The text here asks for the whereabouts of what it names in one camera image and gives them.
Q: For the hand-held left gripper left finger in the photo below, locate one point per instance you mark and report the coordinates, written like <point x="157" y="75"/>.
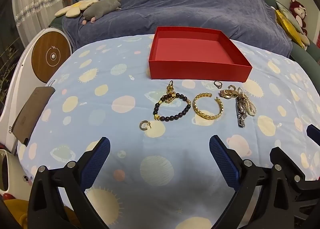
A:
<point x="97" y="161"/>

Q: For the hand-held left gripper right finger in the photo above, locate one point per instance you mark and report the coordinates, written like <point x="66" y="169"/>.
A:
<point x="222" y="159"/>

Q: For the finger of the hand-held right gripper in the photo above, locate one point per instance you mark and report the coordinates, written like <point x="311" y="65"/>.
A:
<point x="313" y="133"/>
<point x="287" y="164"/>

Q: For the silver watch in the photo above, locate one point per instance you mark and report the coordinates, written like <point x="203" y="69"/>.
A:
<point x="241" y="119"/>

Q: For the gold hoop earring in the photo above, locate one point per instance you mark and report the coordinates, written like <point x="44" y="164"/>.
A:
<point x="141" y="126"/>
<point x="233" y="86"/>

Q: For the gold watch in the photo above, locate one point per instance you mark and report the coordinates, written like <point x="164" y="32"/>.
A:
<point x="225" y="93"/>

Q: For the red cardboard box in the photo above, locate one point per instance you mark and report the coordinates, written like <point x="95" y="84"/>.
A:
<point x="200" y="51"/>

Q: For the planet printed blanket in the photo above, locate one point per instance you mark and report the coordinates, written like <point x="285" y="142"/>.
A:
<point x="125" y="144"/>

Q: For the brown flat case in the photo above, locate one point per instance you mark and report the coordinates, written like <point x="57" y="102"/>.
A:
<point x="33" y="111"/>

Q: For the white toy with dark opening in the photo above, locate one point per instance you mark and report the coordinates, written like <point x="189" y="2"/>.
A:
<point x="10" y="169"/>

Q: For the yellow cloth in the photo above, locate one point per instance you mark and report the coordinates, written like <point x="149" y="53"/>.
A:
<point x="15" y="210"/>

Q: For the white machine with wooden disc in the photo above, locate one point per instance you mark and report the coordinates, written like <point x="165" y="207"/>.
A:
<point x="50" y="56"/>

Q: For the red monkey plush toy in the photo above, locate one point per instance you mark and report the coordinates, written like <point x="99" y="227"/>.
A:
<point x="298" y="10"/>

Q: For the flower shaped pillow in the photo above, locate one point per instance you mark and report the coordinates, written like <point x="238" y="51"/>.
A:
<point x="72" y="9"/>

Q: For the grey plush toy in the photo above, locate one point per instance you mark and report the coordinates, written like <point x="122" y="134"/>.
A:
<point x="102" y="7"/>

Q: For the blue sofa blanket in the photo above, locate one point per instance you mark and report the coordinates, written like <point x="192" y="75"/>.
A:
<point x="187" y="2"/>

